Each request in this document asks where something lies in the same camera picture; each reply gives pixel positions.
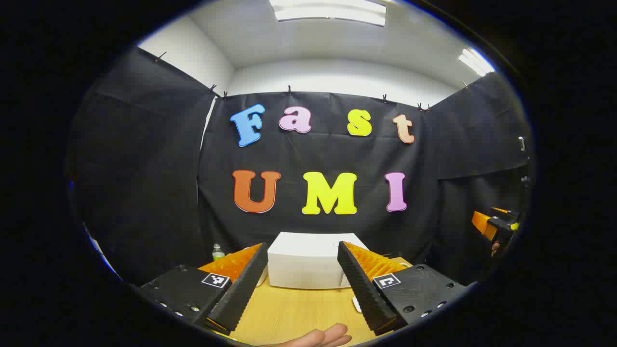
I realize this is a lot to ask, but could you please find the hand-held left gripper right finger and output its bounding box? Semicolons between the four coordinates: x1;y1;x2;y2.
336;241;470;336

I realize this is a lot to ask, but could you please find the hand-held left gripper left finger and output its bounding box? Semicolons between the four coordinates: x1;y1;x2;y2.
140;242;269;336

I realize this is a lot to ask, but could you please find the white microwave oven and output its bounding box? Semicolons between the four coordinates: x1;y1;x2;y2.
267;232;369;290

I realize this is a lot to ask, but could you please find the small ceiling light panel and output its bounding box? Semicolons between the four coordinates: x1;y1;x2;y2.
458;47;496;77

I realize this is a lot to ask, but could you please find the large ceiling light panel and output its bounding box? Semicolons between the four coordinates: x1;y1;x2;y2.
269;0;387;27

